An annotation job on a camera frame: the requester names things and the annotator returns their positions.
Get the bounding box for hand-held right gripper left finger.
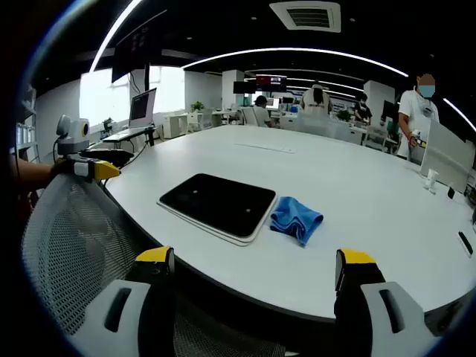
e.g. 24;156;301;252
68;245;178;357

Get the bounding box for black standing laptop desk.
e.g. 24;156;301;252
102;126;159;148

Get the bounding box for ceiling air conditioner vent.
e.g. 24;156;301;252
269;1;342;33

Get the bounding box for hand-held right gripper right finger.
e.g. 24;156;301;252
333;248;443;357

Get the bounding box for black tablet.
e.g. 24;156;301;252
156;173;279;247

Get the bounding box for blue cleaning cloth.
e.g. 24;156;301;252
269;196;324;247

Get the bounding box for person's left hand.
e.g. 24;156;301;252
50;156;77;178

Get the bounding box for white low cabinet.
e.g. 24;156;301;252
163;112;194;139

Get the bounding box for small white bottle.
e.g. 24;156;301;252
423;169;440;194

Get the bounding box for flat black device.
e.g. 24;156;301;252
457;231;474;257

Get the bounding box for black power adapter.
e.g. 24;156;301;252
80;147;135;167

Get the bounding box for white desk divider panel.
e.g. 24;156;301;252
419;118;476;194

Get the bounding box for large black monitor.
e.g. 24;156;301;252
111;9;168;85

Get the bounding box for black cable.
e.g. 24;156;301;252
103;143;153;187

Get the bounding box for grey storage shelf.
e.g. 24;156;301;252
13;85;40;164

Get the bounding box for open grey laptop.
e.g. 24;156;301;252
102;87;158;142

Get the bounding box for grey mesh office chair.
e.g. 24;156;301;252
20;173;287;357

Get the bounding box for red wall screen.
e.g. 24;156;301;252
255;74;288;93

